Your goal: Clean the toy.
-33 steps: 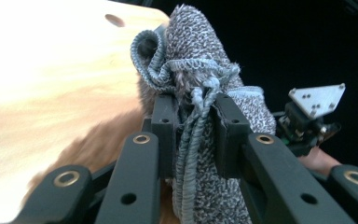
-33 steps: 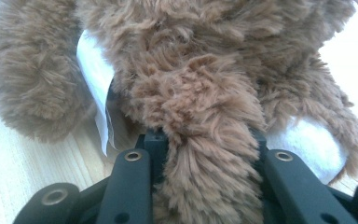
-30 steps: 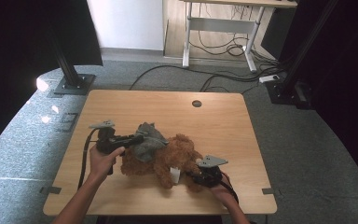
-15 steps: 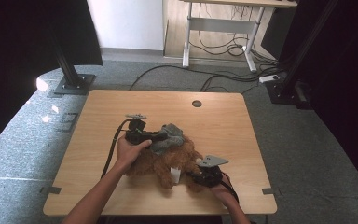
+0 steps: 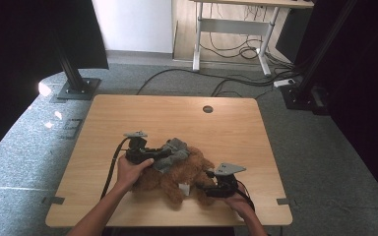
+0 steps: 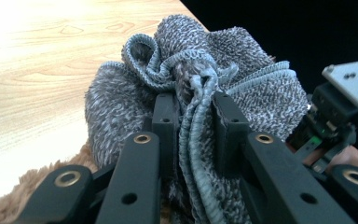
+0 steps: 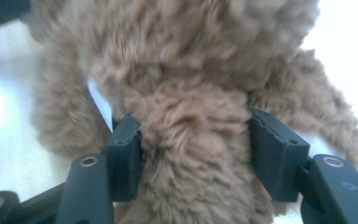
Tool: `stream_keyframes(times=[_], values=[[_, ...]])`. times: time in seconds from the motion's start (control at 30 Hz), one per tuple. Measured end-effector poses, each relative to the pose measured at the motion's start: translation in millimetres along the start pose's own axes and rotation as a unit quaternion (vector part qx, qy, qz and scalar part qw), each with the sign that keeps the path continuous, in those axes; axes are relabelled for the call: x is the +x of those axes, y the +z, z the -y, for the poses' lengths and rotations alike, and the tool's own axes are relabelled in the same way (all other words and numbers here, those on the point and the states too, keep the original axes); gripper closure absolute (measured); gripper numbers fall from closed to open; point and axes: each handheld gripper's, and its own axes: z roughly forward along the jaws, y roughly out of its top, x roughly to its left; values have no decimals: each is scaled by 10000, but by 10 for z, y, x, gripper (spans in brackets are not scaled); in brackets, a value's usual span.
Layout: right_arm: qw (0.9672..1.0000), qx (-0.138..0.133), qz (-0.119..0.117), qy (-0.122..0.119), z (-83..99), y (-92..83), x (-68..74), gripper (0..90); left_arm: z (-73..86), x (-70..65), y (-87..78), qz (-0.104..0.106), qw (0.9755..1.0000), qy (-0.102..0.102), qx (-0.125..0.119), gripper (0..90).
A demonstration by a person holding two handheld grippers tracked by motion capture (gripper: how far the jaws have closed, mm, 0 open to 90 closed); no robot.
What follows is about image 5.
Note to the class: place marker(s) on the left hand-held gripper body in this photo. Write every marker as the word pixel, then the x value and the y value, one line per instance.
pixel 138 152

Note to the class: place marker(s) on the person's left hand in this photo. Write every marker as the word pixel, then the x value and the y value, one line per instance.
pixel 128 173

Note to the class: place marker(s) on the person's right hand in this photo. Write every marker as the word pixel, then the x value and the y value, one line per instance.
pixel 241 203

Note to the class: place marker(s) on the grey tape strip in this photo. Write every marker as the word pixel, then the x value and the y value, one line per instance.
pixel 286 201
pixel 53 200

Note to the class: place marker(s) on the black curtain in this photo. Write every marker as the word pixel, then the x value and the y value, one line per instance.
pixel 19 65
pixel 367 82

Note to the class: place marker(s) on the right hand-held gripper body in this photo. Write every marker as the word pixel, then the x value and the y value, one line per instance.
pixel 226 183

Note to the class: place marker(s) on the black metal stand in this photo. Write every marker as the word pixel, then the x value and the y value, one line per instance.
pixel 308 85
pixel 74 78

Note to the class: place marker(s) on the grey fluffy towel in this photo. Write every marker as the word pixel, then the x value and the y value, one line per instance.
pixel 175 150

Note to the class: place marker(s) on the brown teddy bear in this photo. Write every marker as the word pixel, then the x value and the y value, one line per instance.
pixel 183 173

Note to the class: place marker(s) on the white desk frame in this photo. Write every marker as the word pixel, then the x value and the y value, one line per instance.
pixel 233 26

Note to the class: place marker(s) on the white power strip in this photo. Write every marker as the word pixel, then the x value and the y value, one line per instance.
pixel 283 83

